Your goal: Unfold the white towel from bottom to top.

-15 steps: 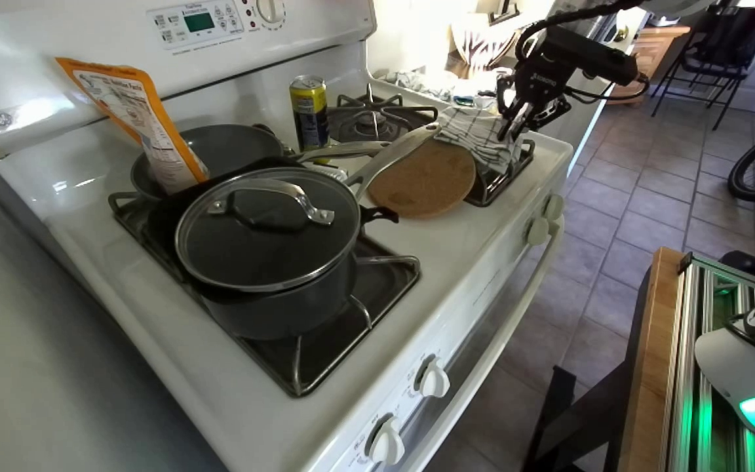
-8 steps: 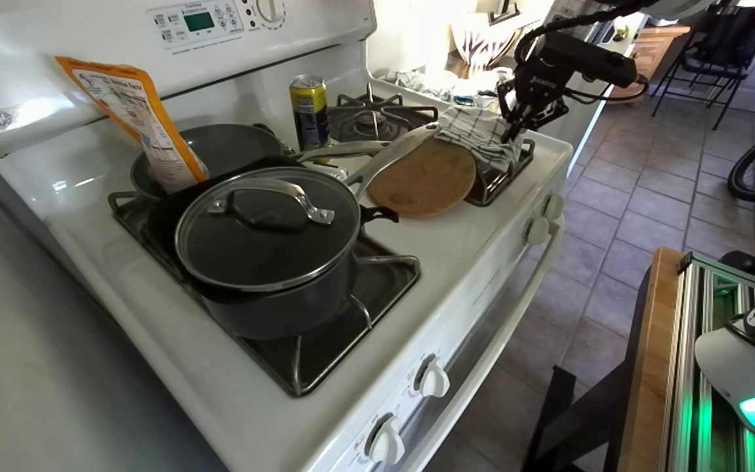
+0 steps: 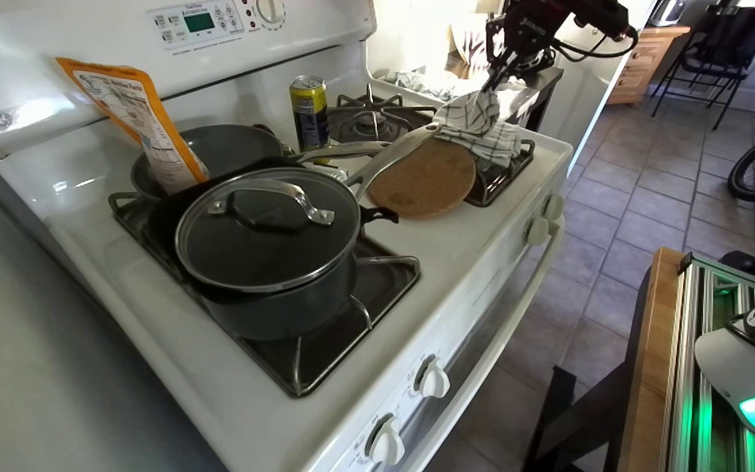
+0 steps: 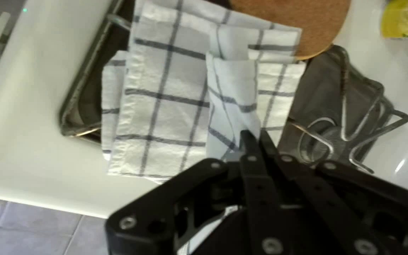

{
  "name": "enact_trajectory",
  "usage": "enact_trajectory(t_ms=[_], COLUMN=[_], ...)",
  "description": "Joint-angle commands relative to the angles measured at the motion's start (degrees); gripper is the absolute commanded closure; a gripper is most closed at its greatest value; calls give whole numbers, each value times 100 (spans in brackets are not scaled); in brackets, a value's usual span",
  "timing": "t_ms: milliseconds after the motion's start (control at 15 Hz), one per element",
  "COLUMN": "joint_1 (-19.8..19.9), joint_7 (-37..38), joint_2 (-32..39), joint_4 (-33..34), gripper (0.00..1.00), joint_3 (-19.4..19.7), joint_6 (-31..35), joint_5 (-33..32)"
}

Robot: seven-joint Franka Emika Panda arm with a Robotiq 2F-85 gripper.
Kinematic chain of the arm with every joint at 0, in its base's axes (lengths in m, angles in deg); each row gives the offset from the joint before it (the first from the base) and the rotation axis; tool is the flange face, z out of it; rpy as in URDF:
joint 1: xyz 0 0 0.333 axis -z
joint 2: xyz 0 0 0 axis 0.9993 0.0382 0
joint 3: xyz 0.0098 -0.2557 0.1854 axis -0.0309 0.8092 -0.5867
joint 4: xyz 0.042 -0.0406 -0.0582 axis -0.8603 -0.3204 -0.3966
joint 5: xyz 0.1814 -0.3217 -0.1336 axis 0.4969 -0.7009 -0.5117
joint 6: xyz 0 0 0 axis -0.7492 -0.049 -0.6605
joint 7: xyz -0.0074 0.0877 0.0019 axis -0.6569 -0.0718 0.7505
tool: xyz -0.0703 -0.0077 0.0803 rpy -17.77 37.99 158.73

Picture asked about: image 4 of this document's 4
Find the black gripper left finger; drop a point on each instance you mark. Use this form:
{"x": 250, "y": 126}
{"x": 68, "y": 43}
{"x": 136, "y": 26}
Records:
{"x": 184, "y": 207}

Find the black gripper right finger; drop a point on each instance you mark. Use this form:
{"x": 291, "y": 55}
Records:
{"x": 335, "y": 203}

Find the white checked kitchen towel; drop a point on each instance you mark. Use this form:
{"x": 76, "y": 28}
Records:
{"x": 165, "y": 94}

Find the metal burner grate under towel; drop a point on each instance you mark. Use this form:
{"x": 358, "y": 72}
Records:
{"x": 80, "y": 104}

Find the white stove top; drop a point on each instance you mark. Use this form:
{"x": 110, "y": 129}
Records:
{"x": 28, "y": 142}

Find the bare metal burner grate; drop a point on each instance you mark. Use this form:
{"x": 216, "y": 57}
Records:
{"x": 350, "y": 113}

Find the round cork trivet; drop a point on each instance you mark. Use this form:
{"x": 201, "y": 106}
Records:
{"x": 307, "y": 23}

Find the yellow sponge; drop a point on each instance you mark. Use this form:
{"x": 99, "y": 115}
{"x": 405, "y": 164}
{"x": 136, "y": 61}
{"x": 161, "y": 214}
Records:
{"x": 402, "y": 17}

